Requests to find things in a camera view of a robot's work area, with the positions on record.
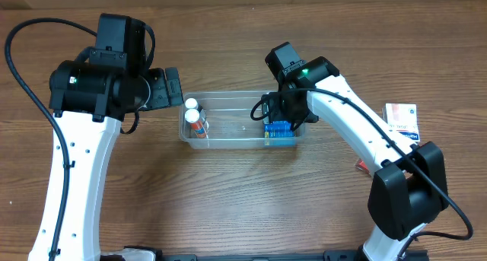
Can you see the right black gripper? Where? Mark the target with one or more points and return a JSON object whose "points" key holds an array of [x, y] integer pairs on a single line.
{"points": [[275, 111]]}

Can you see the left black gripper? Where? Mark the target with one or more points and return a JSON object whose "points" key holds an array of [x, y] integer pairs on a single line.
{"points": [[167, 89]]}

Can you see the blue medicine box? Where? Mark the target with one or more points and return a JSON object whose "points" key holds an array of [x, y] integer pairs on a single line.
{"points": [[278, 134]]}

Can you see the black bottle white cap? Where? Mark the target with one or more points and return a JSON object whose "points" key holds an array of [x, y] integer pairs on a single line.
{"points": [[192, 103]]}

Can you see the orange tube white cap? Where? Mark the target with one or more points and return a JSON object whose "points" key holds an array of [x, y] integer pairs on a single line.
{"points": [[197, 123]]}

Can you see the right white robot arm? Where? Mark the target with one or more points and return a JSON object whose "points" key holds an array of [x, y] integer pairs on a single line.
{"points": [[408, 180]]}

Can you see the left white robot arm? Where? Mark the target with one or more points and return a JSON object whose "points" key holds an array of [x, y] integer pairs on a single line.
{"points": [[90, 97]]}

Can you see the clear plastic container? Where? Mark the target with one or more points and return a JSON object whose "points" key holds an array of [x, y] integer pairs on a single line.
{"points": [[229, 122]]}

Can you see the red medicine box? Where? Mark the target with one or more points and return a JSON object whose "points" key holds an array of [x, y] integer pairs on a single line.
{"points": [[360, 165]]}

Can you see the white plaster box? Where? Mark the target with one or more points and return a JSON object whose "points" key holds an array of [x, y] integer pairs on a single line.
{"points": [[402, 117]]}

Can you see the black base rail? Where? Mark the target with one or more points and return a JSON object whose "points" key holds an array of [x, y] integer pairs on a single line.
{"points": [[266, 256]]}

